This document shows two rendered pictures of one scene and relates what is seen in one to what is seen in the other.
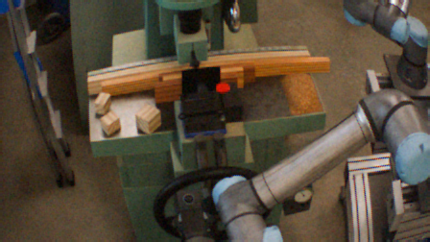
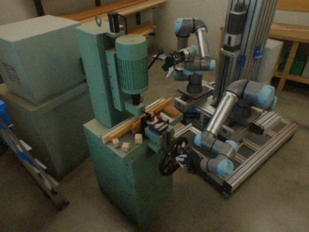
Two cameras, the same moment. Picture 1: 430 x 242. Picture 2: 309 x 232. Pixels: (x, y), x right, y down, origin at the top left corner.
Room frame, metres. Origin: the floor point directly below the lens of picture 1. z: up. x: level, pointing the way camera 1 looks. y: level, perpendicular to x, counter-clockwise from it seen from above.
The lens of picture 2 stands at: (0.30, 0.73, 1.92)
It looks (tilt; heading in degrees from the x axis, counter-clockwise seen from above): 36 degrees down; 322
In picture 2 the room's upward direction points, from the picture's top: 2 degrees counter-clockwise
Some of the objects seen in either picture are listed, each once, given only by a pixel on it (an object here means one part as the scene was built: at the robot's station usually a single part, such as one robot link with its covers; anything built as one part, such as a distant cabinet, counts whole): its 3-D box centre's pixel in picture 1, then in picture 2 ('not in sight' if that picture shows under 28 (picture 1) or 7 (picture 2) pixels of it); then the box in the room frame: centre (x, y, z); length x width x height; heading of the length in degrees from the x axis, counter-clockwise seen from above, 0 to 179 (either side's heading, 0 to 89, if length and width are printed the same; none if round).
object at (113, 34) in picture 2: not in sight; (114, 28); (1.50, 0.07, 1.54); 0.08 x 0.08 x 0.17; 8
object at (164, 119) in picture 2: (211, 108); (160, 124); (1.17, 0.01, 0.99); 0.13 x 0.11 x 0.06; 98
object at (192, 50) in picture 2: not in sight; (189, 52); (1.31, -0.38, 1.33); 0.11 x 0.08 x 0.09; 97
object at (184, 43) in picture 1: (190, 37); (134, 108); (1.38, 0.05, 1.03); 0.14 x 0.07 x 0.09; 8
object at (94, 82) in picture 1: (196, 67); (137, 118); (1.38, 0.04, 0.93); 0.60 x 0.02 x 0.05; 98
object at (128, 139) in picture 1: (204, 119); (150, 132); (1.26, 0.02, 0.87); 0.61 x 0.30 x 0.06; 98
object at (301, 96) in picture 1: (301, 88); (171, 110); (1.31, -0.22, 0.92); 0.14 x 0.09 x 0.04; 8
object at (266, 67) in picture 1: (219, 72); (144, 117); (1.37, -0.01, 0.92); 0.62 x 0.02 x 0.04; 98
